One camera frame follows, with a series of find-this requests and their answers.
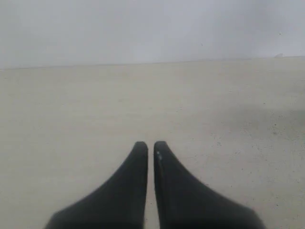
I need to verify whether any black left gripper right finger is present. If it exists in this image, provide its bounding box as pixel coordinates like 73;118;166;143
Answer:
153;141;265;229

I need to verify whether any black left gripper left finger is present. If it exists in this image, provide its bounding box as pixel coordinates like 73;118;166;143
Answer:
45;141;148;229

